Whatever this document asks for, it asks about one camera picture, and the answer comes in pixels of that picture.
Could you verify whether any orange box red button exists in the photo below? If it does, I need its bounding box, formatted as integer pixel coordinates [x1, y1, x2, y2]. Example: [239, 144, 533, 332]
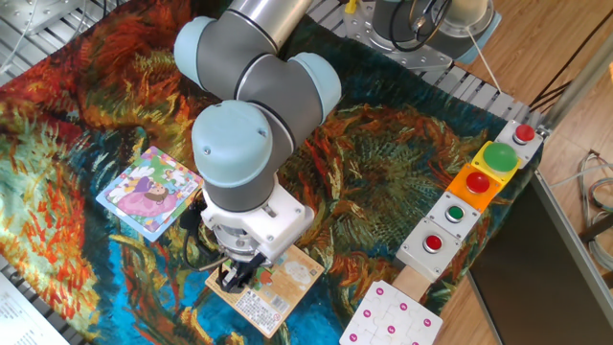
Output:
[445, 162, 503, 214]

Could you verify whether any white puzzle with pink dots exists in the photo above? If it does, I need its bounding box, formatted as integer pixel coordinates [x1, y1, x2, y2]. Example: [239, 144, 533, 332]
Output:
[338, 280, 444, 345]

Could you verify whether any white printed paper sheet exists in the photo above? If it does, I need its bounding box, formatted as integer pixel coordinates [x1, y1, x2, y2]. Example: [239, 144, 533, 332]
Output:
[0, 270, 71, 345]

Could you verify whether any silver metal plate with screws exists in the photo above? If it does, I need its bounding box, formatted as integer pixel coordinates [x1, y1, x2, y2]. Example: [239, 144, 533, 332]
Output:
[0, 0, 85, 38]

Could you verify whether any yellow box green mushroom button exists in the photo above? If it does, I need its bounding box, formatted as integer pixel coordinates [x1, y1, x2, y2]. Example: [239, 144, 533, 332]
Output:
[470, 140, 522, 186]

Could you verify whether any light wooden block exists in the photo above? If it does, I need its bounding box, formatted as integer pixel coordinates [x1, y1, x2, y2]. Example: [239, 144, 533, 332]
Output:
[391, 264, 432, 303]

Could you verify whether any grey box green button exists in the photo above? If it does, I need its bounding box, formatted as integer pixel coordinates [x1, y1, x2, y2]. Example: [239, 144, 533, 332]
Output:
[424, 190, 483, 241]

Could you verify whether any aluminium profile beam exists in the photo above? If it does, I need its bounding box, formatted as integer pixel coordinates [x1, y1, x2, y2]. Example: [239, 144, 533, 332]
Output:
[538, 40, 613, 133]

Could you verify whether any sunflower painting tablecloth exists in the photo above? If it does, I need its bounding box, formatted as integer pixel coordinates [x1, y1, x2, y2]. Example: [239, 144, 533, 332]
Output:
[0, 0, 545, 345]

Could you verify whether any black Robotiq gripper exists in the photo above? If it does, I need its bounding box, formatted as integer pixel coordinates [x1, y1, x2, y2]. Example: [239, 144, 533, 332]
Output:
[217, 252, 267, 293]

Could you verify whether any princess picture puzzle board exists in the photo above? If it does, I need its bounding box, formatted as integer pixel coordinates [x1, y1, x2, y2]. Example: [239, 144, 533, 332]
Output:
[95, 146, 205, 243]

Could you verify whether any silver base mounting plate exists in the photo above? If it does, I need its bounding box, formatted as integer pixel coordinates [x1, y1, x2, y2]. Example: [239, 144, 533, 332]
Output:
[342, 2, 454, 73]

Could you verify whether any grey box red button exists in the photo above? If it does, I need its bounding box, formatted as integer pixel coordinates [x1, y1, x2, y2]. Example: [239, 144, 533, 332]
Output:
[492, 118, 545, 169]
[395, 218, 464, 283]

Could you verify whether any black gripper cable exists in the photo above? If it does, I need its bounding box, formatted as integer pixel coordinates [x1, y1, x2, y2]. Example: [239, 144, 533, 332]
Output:
[179, 203, 231, 274]

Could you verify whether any orange puzzle backing board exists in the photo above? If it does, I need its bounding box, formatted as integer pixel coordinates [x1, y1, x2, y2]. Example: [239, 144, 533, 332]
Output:
[204, 243, 325, 339]

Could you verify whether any grey cable bundle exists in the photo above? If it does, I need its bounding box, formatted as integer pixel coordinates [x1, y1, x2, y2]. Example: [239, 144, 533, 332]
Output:
[577, 149, 613, 272]

